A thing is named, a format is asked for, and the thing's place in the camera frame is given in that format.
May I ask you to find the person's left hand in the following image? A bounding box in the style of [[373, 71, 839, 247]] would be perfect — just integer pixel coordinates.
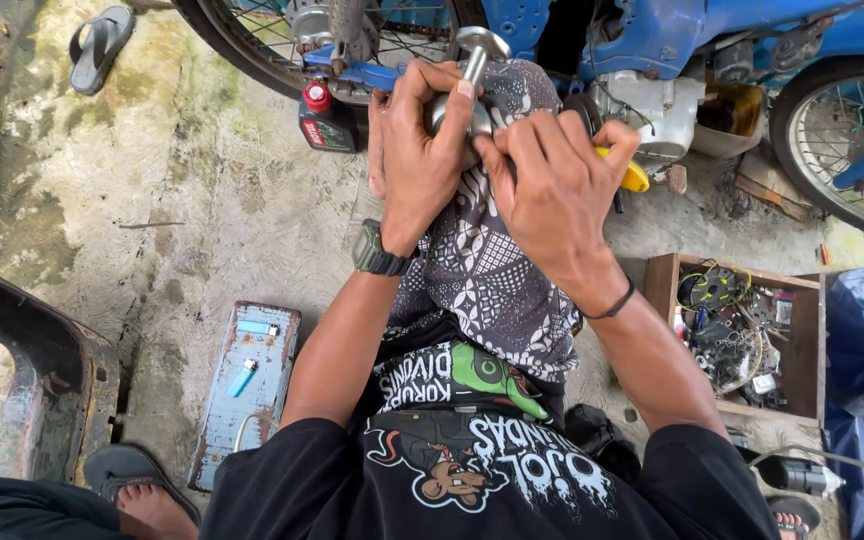
[[366, 58, 478, 258]]

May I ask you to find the person's right hand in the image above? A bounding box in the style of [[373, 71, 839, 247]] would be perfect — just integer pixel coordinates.
[[473, 110, 642, 318]]

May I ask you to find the chrome metal shaft part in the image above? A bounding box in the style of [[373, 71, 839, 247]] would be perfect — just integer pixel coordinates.
[[424, 26, 513, 145]]

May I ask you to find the black red-capped oil bottle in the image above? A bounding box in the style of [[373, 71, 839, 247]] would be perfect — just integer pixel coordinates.
[[297, 81, 363, 156]]

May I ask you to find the green black wrist watch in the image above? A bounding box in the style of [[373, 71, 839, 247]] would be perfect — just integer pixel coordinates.
[[351, 218, 417, 278]]

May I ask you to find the grey batik patterned cloth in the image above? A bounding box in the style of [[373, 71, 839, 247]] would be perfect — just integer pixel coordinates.
[[381, 58, 585, 385]]

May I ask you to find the silver motorcycle engine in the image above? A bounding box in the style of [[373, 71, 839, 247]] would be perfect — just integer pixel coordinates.
[[588, 69, 708, 168]]

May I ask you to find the blue motorcycle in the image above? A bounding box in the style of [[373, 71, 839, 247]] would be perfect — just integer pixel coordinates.
[[282, 0, 864, 196]]

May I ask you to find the dirty oil drain bowl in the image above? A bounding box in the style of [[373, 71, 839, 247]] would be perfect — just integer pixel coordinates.
[[690, 78, 768, 160]]

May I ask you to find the spoked motorcycle wheel with sprocket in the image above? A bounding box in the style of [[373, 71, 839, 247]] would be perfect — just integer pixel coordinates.
[[169, 0, 490, 104]]

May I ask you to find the wooden block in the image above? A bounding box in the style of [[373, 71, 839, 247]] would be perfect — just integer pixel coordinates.
[[734, 148, 817, 224]]

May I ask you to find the wooden box of parts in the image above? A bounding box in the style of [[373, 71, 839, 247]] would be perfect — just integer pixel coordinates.
[[642, 252, 828, 429]]

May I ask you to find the black printed t-shirt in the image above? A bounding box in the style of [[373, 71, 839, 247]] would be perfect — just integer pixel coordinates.
[[199, 339, 781, 540]]

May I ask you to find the grey flip-flop sandal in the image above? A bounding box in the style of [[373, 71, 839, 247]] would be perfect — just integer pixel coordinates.
[[67, 5, 136, 97]]

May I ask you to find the black handheld tool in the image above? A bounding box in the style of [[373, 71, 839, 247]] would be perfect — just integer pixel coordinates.
[[734, 445, 847, 501]]

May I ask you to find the dark worn flip-flop sandal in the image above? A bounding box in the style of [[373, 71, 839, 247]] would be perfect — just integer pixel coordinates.
[[765, 495, 823, 540], [82, 443, 202, 528]]

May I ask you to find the person's left foot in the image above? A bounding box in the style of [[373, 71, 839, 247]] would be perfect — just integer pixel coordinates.
[[115, 483, 201, 540]]

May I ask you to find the dark trouser leg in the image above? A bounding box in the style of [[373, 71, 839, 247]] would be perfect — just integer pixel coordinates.
[[0, 477, 133, 540]]

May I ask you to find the yellow handled screwdriver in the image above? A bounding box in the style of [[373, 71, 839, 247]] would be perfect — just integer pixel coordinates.
[[595, 145, 651, 215]]

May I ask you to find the black cord bracelet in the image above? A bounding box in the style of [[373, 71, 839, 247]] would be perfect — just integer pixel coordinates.
[[576, 276, 638, 322]]

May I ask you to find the white wire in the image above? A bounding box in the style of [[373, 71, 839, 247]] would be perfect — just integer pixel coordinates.
[[232, 411, 281, 456]]

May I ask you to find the grey cable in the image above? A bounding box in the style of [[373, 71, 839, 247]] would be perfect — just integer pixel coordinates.
[[747, 444, 864, 483]]

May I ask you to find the rusty metal frame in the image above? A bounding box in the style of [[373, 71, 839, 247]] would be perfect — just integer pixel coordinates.
[[0, 258, 121, 486]]

